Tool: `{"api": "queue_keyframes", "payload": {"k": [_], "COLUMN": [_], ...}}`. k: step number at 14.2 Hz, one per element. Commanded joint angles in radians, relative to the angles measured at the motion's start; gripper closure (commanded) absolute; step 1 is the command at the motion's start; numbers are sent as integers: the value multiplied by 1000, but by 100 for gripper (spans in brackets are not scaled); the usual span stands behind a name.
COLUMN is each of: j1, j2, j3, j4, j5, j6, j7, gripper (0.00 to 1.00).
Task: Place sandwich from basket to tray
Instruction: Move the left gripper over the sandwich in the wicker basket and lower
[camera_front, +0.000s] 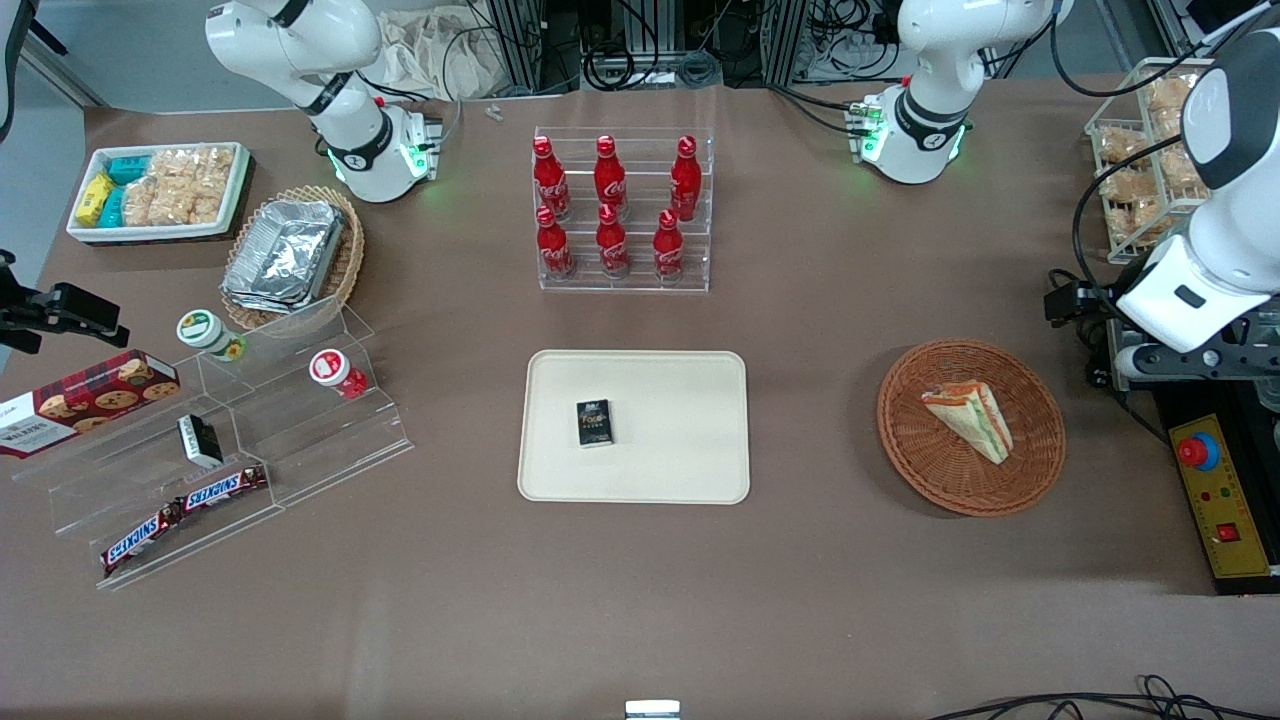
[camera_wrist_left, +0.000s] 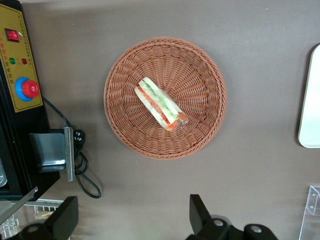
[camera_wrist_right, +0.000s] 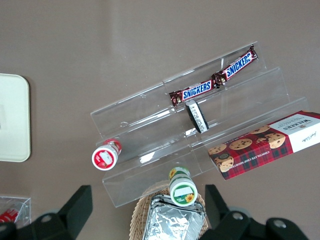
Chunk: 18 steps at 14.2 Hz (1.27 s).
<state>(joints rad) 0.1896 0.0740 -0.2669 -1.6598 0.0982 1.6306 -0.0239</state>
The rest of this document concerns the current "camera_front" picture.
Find yellow snack packet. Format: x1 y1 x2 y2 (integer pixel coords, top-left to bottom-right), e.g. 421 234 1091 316
75 172 117 227

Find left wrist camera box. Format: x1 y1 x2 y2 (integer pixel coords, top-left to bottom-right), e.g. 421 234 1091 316
1044 280 1113 327

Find light wicker basket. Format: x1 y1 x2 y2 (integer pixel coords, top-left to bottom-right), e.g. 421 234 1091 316
219 185 366 332

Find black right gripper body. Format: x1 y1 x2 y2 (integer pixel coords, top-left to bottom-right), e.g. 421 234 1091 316
0 283 132 356

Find yellow control panel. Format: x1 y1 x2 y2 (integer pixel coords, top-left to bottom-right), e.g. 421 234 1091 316
1169 412 1274 582

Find black office chair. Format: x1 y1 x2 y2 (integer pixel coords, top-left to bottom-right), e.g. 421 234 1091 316
0 0 71 143

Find small black card box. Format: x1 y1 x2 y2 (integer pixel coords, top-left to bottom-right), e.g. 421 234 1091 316
575 399 615 449

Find clear rice cracker bag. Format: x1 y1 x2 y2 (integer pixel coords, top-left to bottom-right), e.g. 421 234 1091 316
156 180 227 227
121 175 161 227
150 147 237 187

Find green lid cup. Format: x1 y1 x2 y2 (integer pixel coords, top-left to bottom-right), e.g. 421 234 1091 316
177 309 248 364

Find red cookie box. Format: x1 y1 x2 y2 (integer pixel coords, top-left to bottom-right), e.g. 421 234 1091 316
0 349 182 460

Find snickers chocolate bar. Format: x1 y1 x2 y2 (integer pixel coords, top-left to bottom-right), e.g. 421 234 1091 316
100 498 188 580
179 463 270 514

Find small black white box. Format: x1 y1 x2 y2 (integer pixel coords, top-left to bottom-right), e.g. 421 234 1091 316
177 413 226 470

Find black cable bundle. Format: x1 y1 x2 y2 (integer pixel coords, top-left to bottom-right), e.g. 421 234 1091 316
578 0 766 93

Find triangle sandwich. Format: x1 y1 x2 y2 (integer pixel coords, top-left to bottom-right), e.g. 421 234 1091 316
920 380 1015 467

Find white cloth bag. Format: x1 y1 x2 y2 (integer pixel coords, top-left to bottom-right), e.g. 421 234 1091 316
372 8 503 103

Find white rectangular snack tray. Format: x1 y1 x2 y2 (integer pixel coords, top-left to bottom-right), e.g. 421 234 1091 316
66 142 252 245

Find white wire rack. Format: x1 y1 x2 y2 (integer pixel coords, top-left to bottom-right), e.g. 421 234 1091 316
1084 57 1219 267

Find black machine housing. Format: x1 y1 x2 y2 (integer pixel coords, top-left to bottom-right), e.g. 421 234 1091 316
1086 320 1280 597

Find aluminium foil container stack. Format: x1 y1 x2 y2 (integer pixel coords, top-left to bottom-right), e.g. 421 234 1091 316
221 199 347 314

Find aluminium frame post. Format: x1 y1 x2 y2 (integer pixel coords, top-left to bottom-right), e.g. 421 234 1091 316
762 0 813 87
485 0 583 97

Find red lid cup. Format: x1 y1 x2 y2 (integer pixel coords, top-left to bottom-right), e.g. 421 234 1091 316
308 348 370 401

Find clear acrylic bottle rack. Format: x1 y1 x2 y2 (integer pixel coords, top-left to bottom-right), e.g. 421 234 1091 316
532 126 717 294

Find clear acrylic stepped shelf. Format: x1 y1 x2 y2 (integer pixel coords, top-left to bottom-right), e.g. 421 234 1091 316
193 295 416 513
10 395 293 592

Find beige plastic tray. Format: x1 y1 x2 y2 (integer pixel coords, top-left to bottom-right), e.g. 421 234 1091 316
517 349 751 505

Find black table cable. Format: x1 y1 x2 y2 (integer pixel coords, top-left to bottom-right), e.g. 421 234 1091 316
1048 266 1173 448

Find red cola bottle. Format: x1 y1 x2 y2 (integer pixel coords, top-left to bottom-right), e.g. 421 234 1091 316
669 135 704 224
652 209 687 284
532 136 572 222
595 204 632 280
535 206 577 282
593 135 629 213

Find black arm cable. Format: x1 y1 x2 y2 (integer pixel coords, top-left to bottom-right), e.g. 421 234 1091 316
1072 135 1216 301

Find black floor cables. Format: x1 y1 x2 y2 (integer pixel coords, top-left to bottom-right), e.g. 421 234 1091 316
925 674 1280 720

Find red emergency stop button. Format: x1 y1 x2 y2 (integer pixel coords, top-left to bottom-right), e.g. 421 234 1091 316
1176 431 1224 473

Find brown round wicker basket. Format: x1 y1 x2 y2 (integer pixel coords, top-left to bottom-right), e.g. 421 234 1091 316
877 339 1067 519

